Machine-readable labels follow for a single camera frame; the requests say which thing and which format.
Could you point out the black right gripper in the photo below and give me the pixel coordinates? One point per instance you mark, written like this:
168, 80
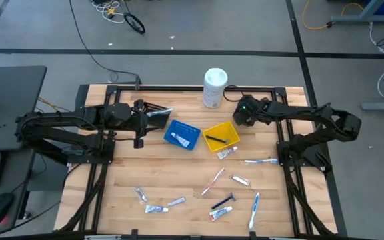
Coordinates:
257, 103

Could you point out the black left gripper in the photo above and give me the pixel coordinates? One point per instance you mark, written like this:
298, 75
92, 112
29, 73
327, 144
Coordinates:
140, 120

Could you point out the clear packaged toothbrush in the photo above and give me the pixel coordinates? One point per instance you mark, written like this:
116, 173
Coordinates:
160, 112

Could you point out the yellow plastic basket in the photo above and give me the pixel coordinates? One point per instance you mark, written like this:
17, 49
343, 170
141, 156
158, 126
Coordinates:
225, 130

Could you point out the blue plastic basket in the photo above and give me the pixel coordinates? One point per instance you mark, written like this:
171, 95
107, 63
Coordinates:
188, 130

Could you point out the dark blue razor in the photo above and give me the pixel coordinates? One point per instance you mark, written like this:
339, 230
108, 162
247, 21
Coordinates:
223, 201
216, 139

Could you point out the white red toothpaste tube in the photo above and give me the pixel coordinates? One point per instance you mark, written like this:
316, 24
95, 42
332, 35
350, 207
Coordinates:
220, 213
226, 153

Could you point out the grey packaged item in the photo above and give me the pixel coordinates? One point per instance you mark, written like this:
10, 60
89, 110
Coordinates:
141, 195

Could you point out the small clear packaged item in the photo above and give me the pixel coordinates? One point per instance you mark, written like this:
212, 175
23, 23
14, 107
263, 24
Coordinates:
240, 180

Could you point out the silver packaged tube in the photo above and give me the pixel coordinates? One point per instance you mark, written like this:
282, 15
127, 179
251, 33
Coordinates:
176, 202

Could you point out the white blue toothpaste tube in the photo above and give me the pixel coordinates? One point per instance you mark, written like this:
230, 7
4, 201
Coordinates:
156, 209

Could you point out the pink toothbrush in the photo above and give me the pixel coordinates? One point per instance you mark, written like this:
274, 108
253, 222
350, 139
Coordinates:
213, 181

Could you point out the blue white toothbrush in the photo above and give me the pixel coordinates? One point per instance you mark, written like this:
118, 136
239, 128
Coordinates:
254, 210

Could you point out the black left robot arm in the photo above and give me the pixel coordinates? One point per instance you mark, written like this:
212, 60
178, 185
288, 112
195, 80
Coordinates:
62, 118

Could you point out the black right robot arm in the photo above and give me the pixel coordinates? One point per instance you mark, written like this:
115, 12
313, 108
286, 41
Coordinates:
312, 113

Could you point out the black mesh basket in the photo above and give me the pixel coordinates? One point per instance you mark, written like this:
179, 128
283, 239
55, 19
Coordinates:
153, 106

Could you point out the white wipes canister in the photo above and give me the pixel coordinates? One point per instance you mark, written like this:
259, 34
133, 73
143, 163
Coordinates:
215, 86

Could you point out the grey desk foot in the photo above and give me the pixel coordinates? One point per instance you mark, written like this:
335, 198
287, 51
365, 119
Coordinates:
382, 106
362, 17

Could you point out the dark grey desk top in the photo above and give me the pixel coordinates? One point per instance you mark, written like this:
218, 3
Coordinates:
15, 173
12, 100

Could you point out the black computer mouse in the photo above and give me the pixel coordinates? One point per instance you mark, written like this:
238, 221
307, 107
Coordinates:
0, 206

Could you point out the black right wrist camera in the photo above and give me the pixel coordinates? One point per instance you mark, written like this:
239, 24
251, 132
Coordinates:
242, 116

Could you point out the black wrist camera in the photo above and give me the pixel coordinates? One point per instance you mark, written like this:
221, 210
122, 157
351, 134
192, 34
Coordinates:
117, 115
242, 116

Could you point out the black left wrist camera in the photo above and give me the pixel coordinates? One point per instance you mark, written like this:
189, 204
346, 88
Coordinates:
117, 115

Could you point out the black aluminium table frame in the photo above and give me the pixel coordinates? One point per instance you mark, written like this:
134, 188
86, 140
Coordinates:
195, 88

